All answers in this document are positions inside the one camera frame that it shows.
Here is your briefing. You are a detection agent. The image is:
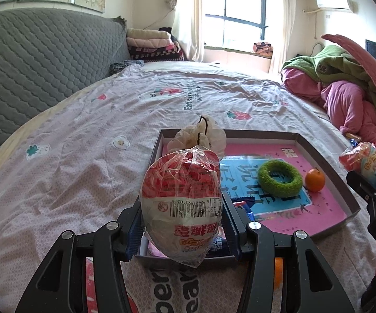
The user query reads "pink fleece blanket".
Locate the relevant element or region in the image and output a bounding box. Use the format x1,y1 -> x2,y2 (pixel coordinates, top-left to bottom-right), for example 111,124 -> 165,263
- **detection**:
281,67 -> 376,157

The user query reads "red white bagged snack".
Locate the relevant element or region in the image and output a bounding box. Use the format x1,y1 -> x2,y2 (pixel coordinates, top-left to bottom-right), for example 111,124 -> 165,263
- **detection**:
141,147 -> 224,268

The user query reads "black framed window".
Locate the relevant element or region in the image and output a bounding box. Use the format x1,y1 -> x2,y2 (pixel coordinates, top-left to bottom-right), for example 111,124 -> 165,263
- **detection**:
204,0 -> 268,53

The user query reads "pink printed cardboard box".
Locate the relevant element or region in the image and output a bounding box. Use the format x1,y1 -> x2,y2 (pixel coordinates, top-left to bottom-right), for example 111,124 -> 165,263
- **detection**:
135,129 -> 361,263

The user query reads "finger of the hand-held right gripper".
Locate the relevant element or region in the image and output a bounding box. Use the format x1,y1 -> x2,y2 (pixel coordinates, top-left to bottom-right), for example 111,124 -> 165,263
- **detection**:
346,170 -> 376,203

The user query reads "blue cookie packet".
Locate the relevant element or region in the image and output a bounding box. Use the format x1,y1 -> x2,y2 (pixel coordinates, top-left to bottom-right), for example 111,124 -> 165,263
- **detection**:
208,196 -> 255,256

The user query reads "cream drawstring bag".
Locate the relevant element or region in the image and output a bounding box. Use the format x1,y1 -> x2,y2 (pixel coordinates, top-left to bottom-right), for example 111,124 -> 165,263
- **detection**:
167,116 -> 227,157

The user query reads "cream curtain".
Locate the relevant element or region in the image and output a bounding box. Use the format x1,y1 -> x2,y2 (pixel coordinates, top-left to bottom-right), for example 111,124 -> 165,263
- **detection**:
268,0 -> 298,74
172,0 -> 208,62

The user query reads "folded cloth on windowsill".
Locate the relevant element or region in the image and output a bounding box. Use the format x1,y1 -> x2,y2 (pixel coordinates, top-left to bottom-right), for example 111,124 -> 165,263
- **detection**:
252,41 -> 274,57

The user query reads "colourful snack packet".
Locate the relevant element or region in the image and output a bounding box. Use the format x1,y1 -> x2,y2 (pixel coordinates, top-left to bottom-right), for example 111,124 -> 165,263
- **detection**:
339,142 -> 376,193

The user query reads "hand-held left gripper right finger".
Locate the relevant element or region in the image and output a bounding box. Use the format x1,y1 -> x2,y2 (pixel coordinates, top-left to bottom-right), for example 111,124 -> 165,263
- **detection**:
221,194 -> 352,313

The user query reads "large orange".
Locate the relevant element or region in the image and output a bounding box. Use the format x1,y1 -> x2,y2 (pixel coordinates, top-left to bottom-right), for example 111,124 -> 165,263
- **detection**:
274,257 -> 285,291

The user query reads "green fuzzy ring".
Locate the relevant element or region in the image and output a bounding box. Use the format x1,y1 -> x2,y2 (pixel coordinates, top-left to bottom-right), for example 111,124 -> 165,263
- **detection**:
257,160 -> 304,198

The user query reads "dark checked folded blanket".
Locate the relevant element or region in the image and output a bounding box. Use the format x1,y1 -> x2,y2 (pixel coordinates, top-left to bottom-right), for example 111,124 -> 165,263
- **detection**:
128,44 -> 185,62

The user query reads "white air conditioner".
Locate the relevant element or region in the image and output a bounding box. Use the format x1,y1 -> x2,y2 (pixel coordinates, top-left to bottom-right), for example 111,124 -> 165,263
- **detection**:
316,0 -> 355,14

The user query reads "grey quilted headboard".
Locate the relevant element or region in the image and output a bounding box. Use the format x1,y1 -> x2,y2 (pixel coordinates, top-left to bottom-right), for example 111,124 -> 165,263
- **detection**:
0,8 -> 130,170

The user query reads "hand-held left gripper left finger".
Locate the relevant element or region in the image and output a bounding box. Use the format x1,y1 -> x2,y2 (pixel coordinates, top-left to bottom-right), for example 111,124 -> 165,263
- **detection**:
15,199 -> 143,313

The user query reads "pink folded blanket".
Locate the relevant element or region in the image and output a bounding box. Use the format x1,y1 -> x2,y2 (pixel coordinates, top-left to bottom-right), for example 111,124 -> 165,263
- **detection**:
127,36 -> 175,49

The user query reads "cream folded blanket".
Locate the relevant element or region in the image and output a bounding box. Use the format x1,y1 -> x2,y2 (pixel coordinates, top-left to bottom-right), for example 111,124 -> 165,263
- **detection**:
127,28 -> 171,40

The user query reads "green blanket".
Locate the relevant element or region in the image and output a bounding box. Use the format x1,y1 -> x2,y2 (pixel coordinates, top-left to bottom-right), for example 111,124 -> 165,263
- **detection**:
281,45 -> 376,118

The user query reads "small orange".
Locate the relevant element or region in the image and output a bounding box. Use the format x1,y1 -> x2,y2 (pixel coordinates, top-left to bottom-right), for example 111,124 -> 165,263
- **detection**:
305,167 -> 326,192

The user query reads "dark patterned cloth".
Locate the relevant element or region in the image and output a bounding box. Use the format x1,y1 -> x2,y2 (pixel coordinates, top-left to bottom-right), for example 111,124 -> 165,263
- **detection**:
110,59 -> 143,75

